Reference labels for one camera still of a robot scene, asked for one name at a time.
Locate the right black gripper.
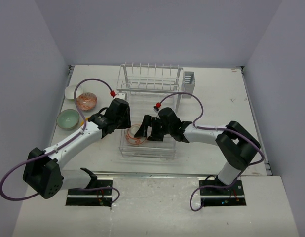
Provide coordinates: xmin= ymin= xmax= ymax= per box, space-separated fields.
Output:
xmin=135 ymin=114 xmax=173 ymax=141

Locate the orange white upturned bowl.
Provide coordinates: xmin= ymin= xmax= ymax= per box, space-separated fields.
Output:
xmin=125 ymin=124 xmax=147 ymax=146

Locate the blue zigzag patterned bowl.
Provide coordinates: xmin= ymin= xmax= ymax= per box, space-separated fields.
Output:
xmin=76 ymin=92 xmax=97 ymax=112

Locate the mint green bowl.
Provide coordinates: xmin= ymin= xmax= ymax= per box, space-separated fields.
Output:
xmin=56 ymin=109 xmax=80 ymax=130

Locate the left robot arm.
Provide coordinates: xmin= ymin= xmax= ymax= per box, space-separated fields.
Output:
xmin=23 ymin=98 xmax=131 ymax=199

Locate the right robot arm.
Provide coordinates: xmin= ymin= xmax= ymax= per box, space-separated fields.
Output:
xmin=134 ymin=108 xmax=261 ymax=194

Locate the grey cutlery holder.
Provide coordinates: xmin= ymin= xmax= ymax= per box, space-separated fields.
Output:
xmin=182 ymin=71 xmax=195 ymax=99

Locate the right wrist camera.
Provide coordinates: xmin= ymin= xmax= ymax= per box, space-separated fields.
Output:
xmin=153 ymin=102 xmax=162 ymax=114

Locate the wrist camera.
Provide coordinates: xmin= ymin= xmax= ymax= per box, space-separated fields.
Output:
xmin=153 ymin=102 xmax=162 ymax=114
xmin=116 ymin=92 xmax=127 ymax=101

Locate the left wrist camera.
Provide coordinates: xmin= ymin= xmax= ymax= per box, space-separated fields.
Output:
xmin=116 ymin=92 xmax=127 ymax=101

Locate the white wire dish rack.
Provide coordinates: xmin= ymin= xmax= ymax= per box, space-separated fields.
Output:
xmin=117 ymin=63 xmax=184 ymax=159

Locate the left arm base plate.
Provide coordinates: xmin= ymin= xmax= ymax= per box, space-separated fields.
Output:
xmin=66 ymin=189 xmax=112 ymax=207

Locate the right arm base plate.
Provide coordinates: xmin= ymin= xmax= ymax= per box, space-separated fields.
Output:
xmin=200 ymin=179 xmax=246 ymax=207

